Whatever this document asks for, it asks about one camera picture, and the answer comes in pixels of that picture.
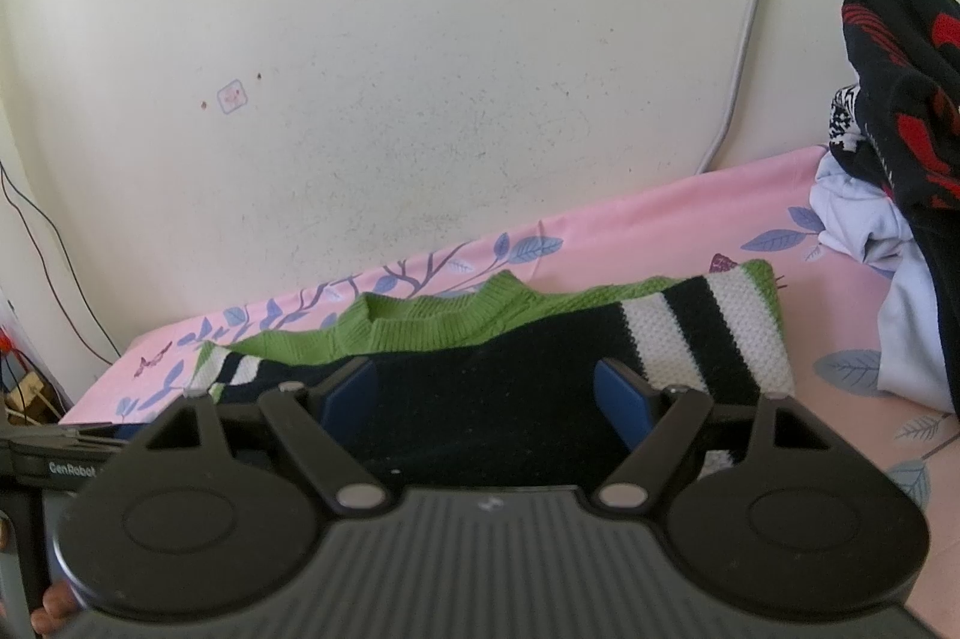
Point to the pink floral bedsheet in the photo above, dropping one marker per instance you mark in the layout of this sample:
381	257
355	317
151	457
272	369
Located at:
675	219

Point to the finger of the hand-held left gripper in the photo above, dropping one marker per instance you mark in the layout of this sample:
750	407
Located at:
67	435

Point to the black and red patterned garment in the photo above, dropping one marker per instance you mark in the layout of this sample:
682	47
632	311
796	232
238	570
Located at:
907	106

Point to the small pink wall sticker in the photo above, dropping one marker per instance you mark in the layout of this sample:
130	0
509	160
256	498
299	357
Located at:
233	96

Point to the person's left hand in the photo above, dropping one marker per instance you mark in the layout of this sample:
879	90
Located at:
56	609

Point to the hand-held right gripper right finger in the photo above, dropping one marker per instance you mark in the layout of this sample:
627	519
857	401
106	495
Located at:
622	403

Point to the green and black knit sweater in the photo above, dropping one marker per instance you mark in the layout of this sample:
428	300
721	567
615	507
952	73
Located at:
487	384

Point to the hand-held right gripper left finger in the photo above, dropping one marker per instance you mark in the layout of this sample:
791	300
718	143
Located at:
349	395

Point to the white garment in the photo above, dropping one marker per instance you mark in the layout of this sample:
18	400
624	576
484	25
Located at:
862	219

